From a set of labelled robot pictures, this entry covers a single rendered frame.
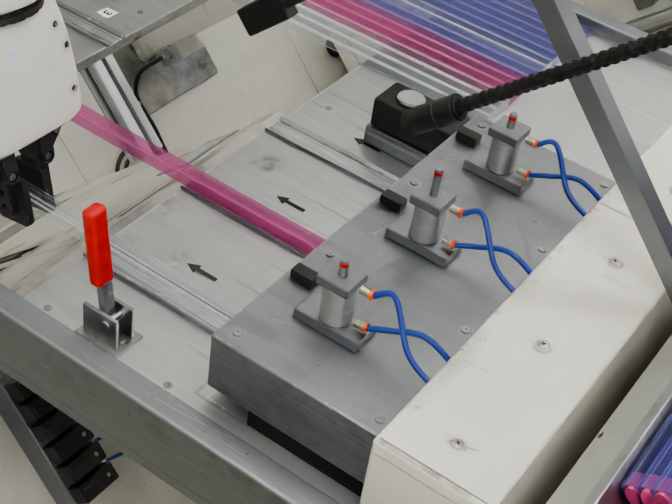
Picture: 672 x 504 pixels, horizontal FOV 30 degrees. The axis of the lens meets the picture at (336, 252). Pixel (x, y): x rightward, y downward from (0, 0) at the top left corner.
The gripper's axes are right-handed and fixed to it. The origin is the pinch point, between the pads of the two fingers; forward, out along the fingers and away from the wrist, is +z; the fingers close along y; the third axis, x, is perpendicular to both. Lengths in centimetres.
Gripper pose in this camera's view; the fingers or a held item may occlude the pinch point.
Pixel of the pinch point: (24, 190)
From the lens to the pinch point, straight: 97.6
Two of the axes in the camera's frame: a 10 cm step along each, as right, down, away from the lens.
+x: -8.2, -3.2, 4.8
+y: 5.7, -4.8, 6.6
